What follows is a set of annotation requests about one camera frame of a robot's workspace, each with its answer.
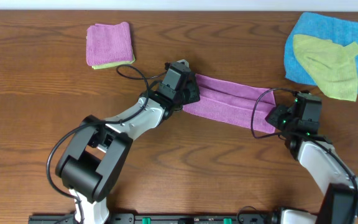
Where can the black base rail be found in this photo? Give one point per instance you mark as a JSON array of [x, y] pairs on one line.
[[182, 219]]

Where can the crumpled green cloth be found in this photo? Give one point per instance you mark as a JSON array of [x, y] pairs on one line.
[[331, 66]]

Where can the folded purple cloth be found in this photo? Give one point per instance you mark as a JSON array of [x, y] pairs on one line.
[[108, 43]]

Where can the folded green cloth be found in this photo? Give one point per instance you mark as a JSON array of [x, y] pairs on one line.
[[113, 64]]

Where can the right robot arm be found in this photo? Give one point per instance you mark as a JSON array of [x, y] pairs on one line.
[[317, 155]]

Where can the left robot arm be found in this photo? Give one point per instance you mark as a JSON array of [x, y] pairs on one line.
[[93, 160]]

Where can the blue microfiber cloth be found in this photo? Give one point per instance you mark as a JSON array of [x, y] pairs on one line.
[[339, 31]]

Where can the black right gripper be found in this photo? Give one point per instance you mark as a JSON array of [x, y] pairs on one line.
[[271, 118]]

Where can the purple microfiber cloth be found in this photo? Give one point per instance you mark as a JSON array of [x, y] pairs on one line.
[[233, 103]]

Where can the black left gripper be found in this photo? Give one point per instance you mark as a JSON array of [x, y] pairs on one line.
[[196, 96]]

